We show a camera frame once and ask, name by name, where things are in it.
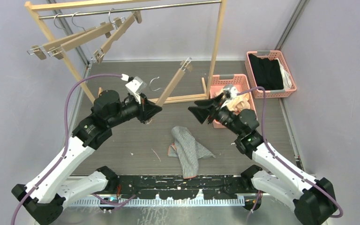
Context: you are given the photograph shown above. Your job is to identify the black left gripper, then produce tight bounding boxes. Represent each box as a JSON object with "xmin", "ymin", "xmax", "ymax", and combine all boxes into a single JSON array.
[{"xmin": 107, "ymin": 92, "xmax": 161, "ymax": 128}]

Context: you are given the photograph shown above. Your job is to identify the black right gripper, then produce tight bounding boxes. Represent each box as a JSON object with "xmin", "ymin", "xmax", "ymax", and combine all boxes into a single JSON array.
[{"xmin": 188, "ymin": 93, "xmax": 243, "ymax": 136}]

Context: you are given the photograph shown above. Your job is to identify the beige underwear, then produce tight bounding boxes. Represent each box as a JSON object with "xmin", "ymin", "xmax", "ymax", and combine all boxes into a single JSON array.
[{"xmin": 215, "ymin": 89, "xmax": 251, "ymax": 113}]

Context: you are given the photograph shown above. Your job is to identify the wooden clip hanger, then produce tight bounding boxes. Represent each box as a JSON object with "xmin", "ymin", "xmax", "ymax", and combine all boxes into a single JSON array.
[
  {"xmin": 48, "ymin": 12, "xmax": 116, "ymax": 59},
  {"xmin": 27, "ymin": 29, "xmax": 91, "ymax": 60},
  {"xmin": 93, "ymin": 10, "xmax": 142, "ymax": 64},
  {"xmin": 155, "ymin": 57, "xmax": 192, "ymax": 106}
]

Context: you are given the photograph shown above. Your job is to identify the grey striped underwear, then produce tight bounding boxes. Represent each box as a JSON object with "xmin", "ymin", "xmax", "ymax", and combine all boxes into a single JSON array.
[{"xmin": 167, "ymin": 126, "xmax": 216, "ymax": 179}]

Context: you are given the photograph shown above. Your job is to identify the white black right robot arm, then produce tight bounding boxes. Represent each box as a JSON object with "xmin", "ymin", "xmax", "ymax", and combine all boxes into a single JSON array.
[{"xmin": 188, "ymin": 93, "xmax": 343, "ymax": 225}]

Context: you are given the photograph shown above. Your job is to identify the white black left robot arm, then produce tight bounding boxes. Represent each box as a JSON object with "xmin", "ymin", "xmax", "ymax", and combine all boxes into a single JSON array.
[{"xmin": 12, "ymin": 90, "xmax": 162, "ymax": 225}]

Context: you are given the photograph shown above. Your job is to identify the empty wooden clip hanger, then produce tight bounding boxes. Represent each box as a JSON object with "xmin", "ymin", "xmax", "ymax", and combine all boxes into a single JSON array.
[{"xmin": 27, "ymin": 29, "xmax": 91, "ymax": 60}]

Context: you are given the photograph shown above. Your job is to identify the pink basket near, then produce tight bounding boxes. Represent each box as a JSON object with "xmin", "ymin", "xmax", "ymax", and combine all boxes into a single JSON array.
[{"xmin": 210, "ymin": 74, "xmax": 256, "ymax": 114}]

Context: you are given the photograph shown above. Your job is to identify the pink basket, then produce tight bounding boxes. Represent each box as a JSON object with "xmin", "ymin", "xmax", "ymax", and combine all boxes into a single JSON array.
[
  {"xmin": 210, "ymin": 74, "xmax": 256, "ymax": 114},
  {"xmin": 245, "ymin": 50, "xmax": 297, "ymax": 98}
]

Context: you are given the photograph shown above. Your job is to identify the black clothes in basket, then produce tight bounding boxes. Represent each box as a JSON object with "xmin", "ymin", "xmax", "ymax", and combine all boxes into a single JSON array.
[{"xmin": 248, "ymin": 54, "xmax": 284, "ymax": 90}]

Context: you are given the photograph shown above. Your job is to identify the pink basket far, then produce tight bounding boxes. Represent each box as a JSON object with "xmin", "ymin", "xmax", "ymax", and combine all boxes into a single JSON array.
[{"xmin": 245, "ymin": 50, "xmax": 297, "ymax": 98}]

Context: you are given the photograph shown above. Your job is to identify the white cloth in basket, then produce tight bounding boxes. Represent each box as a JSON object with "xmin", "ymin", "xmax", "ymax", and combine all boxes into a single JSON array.
[{"xmin": 276, "ymin": 58, "xmax": 292, "ymax": 90}]

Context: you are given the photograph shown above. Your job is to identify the wooden clothes rack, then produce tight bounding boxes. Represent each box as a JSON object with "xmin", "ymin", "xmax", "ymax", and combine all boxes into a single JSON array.
[{"xmin": 24, "ymin": 0, "xmax": 229, "ymax": 106}]

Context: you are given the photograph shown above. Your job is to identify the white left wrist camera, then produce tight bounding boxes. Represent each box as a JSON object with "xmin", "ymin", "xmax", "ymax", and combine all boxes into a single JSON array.
[{"xmin": 121, "ymin": 74, "xmax": 147, "ymax": 104}]

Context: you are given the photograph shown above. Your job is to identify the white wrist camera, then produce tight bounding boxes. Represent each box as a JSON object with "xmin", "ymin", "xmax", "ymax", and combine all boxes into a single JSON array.
[
  {"xmin": 121, "ymin": 74, "xmax": 147, "ymax": 104},
  {"xmin": 222, "ymin": 84, "xmax": 239, "ymax": 101}
]

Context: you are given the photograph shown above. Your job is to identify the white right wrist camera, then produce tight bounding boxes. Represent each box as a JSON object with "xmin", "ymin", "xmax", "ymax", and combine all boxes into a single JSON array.
[{"xmin": 222, "ymin": 84, "xmax": 239, "ymax": 101}]

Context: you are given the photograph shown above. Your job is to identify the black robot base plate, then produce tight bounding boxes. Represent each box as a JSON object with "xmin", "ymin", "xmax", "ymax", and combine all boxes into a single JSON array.
[{"xmin": 96, "ymin": 175, "xmax": 263, "ymax": 200}]

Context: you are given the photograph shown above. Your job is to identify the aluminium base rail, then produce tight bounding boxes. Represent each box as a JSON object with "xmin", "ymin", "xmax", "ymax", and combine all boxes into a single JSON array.
[{"xmin": 56, "ymin": 172, "xmax": 252, "ymax": 211}]

